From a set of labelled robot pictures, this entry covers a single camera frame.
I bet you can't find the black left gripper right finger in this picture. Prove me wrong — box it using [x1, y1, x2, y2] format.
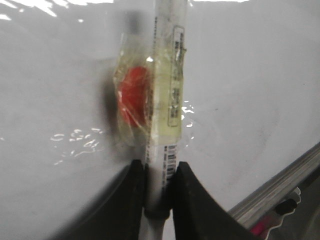
[172, 161, 258, 240]

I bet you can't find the white whiteboard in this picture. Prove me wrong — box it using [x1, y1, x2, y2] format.
[0, 0, 320, 240]

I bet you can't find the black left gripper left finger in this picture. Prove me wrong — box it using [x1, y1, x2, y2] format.
[50, 159, 145, 240]

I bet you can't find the red round magnet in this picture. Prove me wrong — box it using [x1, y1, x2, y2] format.
[117, 66, 150, 128]

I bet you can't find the white black whiteboard marker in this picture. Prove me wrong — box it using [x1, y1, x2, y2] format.
[139, 0, 188, 240]

